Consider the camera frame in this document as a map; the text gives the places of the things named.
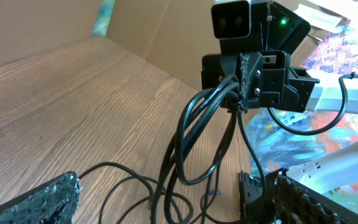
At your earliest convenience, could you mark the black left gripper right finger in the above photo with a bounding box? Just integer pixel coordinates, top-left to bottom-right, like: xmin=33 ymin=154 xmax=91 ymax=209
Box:
xmin=273 ymin=175 xmax=358 ymax=224

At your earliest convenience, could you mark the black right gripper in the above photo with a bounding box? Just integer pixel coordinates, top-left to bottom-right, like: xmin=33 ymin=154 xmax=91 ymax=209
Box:
xmin=201 ymin=0 xmax=319 ymax=113

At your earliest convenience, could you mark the black USB cable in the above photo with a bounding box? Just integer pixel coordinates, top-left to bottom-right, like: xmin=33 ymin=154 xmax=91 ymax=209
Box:
xmin=78 ymin=74 xmax=269 ymax=224

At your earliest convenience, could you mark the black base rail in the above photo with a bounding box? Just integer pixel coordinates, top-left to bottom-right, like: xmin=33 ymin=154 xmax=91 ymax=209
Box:
xmin=238 ymin=170 xmax=280 ymax=224

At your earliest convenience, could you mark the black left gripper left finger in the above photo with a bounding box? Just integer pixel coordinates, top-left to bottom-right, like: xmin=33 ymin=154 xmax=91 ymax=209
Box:
xmin=0 ymin=171 xmax=80 ymax=224

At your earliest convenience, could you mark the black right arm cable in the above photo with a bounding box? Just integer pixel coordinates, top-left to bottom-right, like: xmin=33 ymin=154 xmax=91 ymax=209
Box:
xmin=267 ymin=72 xmax=358 ymax=136

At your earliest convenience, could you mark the brown cardboard box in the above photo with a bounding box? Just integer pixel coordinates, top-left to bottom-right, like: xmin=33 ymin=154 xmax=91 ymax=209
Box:
xmin=0 ymin=0 xmax=323 ymax=91

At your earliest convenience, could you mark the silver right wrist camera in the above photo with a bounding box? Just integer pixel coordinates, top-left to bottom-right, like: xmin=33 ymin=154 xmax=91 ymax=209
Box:
xmin=211 ymin=0 xmax=251 ymax=39

